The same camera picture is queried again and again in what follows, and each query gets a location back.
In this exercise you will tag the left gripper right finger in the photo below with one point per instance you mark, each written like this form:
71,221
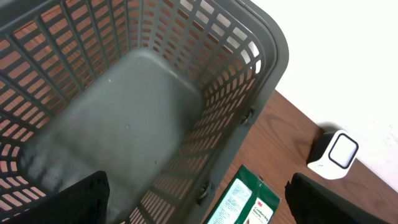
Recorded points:
311,202

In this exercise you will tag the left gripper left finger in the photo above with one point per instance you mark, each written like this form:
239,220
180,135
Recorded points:
83,203

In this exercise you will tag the green 3M gloves pack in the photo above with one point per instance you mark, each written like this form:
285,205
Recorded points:
246,200

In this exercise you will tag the white barcode scanner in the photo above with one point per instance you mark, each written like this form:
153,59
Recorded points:
333,154

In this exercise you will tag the grey plastic mesh basket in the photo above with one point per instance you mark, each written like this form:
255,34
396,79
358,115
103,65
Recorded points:
158,94

